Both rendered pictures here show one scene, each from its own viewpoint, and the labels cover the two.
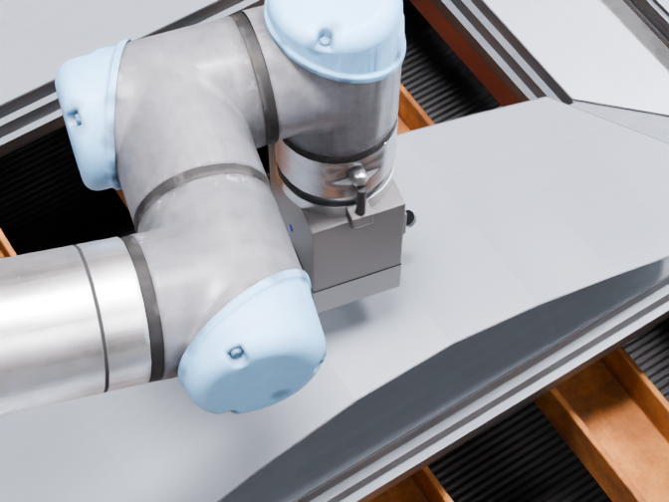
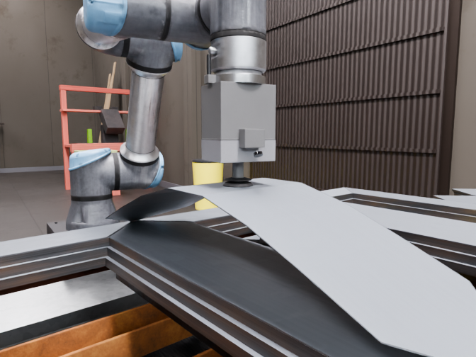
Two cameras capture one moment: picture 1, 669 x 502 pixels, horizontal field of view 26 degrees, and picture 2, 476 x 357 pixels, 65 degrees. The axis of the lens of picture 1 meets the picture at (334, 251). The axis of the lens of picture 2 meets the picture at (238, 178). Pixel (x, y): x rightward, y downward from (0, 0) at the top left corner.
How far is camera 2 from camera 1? 1.07 m
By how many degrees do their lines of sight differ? 80
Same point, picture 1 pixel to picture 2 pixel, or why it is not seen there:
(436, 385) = (221, 285)
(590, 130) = (465, 302)
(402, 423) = (195, 278)
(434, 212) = (296, 204)
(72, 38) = not seen: hidden behind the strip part
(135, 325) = not seen: outside the picture
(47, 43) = not seen: hidden behind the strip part
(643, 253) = (346, 302)
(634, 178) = (441, 321)
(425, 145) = (346, 210)
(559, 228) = (328, 251)
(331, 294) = (205, 146)
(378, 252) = (214, 120)
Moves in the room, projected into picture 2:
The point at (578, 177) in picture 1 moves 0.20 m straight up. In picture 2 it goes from (397, 278) to (408, 65)
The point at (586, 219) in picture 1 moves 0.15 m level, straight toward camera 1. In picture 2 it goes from (352, 270) to (199, 261)
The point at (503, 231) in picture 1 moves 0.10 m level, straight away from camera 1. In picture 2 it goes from (301, 224) to (394, 225)
